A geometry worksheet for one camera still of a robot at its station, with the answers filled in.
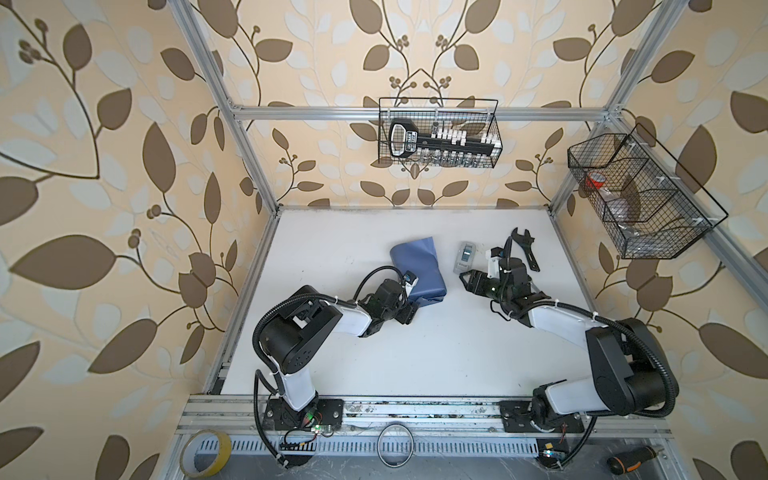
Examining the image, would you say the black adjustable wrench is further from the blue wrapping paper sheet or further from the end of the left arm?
the end of the left arm

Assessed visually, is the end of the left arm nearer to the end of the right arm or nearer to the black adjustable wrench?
the end of the right arm

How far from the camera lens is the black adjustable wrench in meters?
1.05

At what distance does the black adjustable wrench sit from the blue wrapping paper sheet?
1.07ft

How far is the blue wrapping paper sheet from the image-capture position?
0.92 meters
